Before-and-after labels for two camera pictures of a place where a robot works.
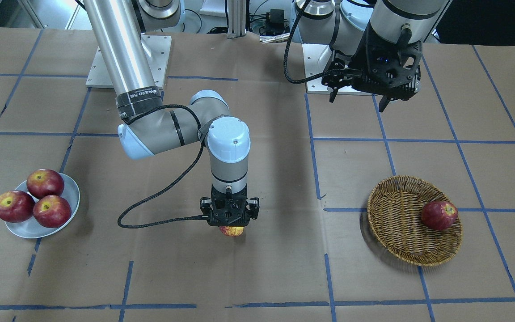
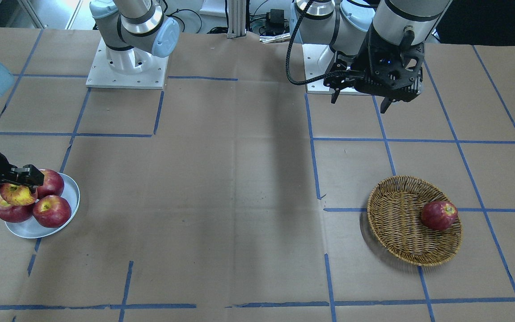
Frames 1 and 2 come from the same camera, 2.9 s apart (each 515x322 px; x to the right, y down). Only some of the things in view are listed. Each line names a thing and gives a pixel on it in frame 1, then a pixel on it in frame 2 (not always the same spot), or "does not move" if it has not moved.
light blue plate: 31,227 does not move
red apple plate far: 43,182 does not move
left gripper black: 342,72 does not move
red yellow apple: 232,231 -> 18,195
